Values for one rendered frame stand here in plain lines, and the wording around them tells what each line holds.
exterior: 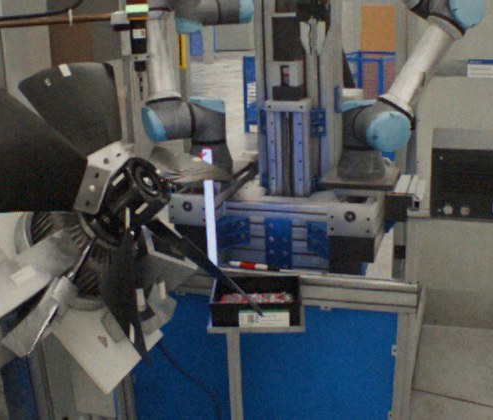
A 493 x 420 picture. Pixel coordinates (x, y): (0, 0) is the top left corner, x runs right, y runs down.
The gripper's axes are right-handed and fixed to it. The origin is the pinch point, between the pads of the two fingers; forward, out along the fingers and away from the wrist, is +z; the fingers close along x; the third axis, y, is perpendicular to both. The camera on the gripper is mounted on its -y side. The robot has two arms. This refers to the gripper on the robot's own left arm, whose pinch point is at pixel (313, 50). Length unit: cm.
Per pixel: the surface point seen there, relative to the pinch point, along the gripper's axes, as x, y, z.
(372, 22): 81, 764, 9
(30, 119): 34, -77, 6
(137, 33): 24, -52, -8
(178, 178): 21, -44, 24
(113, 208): 25, -66, 25
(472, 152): -42, -22, 21
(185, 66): 247, 489, 47
